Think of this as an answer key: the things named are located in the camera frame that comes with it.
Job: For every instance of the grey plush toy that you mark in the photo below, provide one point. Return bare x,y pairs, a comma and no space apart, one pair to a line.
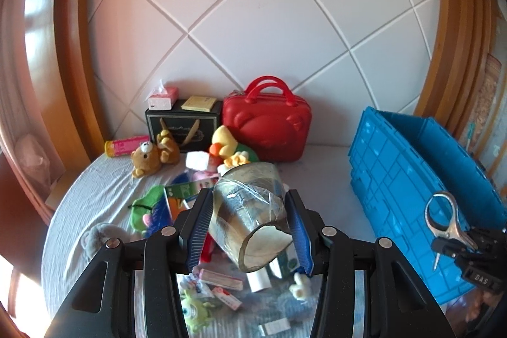
103,235

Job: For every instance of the small white yellow plush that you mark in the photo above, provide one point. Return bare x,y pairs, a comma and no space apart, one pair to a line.
237,160

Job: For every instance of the blue plastic crate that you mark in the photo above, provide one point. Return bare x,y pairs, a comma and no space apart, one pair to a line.
400,183

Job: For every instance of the pink curtain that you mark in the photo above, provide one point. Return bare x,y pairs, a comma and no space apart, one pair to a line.
12,84

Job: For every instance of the white plush hand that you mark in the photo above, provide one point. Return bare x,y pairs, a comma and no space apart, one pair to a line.
299,288

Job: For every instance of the green orange box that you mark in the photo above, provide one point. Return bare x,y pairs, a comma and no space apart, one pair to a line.
180,199

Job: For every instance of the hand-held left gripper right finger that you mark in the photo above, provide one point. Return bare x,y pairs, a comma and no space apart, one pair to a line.
298,233

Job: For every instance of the white tissue packet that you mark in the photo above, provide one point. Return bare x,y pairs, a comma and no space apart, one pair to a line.
197,160

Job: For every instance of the pink tissue box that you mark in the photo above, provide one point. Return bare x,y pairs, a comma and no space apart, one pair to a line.
162,98

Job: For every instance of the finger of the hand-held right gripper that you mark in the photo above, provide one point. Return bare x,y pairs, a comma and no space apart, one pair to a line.
489,237
445,246

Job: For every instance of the white green box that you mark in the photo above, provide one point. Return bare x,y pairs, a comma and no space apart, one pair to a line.
285,262

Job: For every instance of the pink yellow tube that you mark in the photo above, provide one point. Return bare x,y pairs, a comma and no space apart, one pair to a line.
124,146

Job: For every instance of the red hard carry case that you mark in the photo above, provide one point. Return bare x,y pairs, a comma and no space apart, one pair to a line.
269,124

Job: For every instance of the green frog plush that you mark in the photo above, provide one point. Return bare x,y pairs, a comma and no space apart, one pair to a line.
144,205

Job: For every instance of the patterned wall hanging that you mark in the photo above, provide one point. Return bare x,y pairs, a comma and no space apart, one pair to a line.
492,100

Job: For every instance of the yellow green duck plush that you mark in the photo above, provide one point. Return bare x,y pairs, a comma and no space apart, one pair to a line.
223,142

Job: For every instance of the brown teddy bear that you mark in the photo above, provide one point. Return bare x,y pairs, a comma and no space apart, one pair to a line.
146,160

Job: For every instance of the white pink long box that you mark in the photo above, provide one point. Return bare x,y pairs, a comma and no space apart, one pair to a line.
220,278

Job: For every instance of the metal clip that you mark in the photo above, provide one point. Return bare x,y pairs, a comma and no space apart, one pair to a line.
453,232

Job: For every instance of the dark wooden nightstand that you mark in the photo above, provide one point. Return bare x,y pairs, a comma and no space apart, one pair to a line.
19,227

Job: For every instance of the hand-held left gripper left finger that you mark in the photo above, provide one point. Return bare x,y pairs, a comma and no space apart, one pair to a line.
198,227

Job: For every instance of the clear tape roll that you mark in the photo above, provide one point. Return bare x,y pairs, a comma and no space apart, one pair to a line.
245,211

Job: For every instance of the white paper roll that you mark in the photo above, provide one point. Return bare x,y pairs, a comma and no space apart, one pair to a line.
259,280

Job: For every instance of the white bed sheet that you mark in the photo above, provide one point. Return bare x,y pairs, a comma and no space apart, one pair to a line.
99,187

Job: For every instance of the white padded wooden headboard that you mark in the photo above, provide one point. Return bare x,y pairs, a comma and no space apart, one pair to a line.
257,17

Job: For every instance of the red white small box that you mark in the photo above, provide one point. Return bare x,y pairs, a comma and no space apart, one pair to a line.
226,298

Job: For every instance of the black gift box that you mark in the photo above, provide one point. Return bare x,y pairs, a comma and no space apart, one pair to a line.
186,128

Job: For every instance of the yellow notepad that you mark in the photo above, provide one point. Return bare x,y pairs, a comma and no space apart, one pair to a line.
199,103

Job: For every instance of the blue feather toy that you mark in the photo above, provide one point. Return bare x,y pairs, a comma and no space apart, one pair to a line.
160,219

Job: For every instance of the green monster plush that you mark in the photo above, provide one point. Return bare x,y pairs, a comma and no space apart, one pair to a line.
194,308

